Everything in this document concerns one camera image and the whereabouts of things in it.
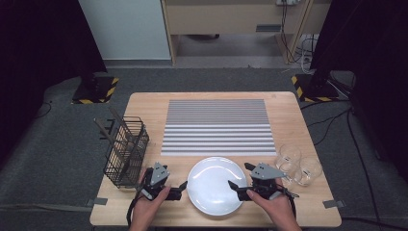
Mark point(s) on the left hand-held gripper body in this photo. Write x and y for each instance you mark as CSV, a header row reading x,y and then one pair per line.
x,y
157,179

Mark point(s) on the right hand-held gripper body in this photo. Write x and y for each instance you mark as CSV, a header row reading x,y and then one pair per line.
x,y
264,173

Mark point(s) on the white plate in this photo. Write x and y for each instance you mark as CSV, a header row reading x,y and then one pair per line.
x,y
208,186

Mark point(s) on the clear drinking glass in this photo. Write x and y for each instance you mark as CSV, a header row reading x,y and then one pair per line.
x,y
287,180
290,154
309,171

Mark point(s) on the person's left hand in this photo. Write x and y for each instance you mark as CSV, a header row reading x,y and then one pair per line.
x,y
146,211

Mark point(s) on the person's right hand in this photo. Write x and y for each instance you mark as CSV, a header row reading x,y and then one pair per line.
x,y
279,211

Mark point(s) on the grey striped placemat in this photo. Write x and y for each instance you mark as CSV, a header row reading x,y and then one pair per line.
x,y
218,128

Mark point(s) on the grey tape piece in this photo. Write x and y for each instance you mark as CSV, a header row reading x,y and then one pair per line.
x,y
333,204
97,201

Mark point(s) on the black striped stand base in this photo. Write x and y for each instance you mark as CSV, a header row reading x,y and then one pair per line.
x,y
316,91
96,91

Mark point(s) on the wooden desk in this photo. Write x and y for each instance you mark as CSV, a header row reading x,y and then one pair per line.
x,y
218,19

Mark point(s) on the white panel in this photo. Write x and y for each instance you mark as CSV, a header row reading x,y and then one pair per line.
x,y
128,29

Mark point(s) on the dark curtain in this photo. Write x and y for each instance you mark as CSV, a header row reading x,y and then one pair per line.
x,y
378,48
38,48

